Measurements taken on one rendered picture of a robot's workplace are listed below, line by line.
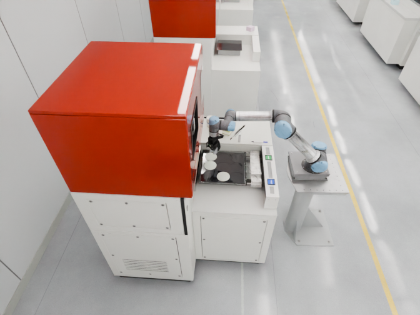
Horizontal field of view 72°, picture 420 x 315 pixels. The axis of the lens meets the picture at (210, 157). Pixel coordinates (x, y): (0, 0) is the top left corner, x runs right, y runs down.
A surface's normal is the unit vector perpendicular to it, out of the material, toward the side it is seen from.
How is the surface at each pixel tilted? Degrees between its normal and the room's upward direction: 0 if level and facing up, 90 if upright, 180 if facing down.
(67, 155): 90
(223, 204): 0
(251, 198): 0
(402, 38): 90
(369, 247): 0
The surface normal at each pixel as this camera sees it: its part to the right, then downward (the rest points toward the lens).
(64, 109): 0.00, -0.72
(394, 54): -0.07, 0.69
